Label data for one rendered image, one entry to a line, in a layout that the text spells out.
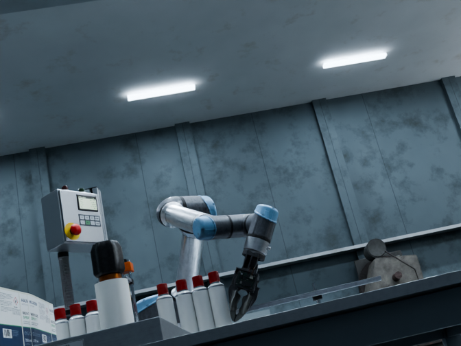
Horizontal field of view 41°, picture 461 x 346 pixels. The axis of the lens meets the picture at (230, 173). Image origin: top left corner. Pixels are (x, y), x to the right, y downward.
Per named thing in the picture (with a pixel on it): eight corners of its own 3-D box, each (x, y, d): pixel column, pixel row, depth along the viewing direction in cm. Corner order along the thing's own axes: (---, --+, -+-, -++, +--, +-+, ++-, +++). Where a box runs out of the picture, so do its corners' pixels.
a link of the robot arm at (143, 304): (134, 336, 241) (129, 301, 246) (166, 331, 248) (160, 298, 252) (144, 330, 231) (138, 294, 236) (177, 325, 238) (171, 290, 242)
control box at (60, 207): (46, 252, 203) (40, 198, 210) (88, 253, 216) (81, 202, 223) (65, 242, 198) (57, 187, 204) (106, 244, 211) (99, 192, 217)
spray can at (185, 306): (183, 348, 183) (171, 281, 190) (186, 349, 188) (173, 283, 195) (200, 344, 183) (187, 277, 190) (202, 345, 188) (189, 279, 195)
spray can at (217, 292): (217, 340, 183) (203, 272, 189) (219, 341, 188) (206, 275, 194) (234, 336, 182) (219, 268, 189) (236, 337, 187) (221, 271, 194)
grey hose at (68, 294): (63, 315, 200) (55, 252, 207) (67, 316, 203) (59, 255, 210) (74, 313, 200) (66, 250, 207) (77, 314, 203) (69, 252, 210)
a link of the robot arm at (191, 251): (158, 318, 251) (173, 191, 236) (191, 314, 258) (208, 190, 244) (169, 333, 241) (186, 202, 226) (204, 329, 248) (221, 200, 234)
